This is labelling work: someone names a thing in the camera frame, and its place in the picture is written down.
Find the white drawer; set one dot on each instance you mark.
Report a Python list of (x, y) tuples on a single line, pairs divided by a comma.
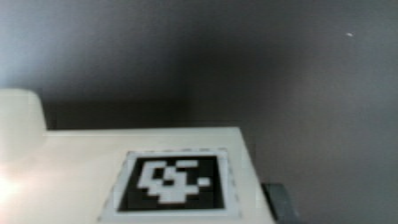
[(138, 176)]

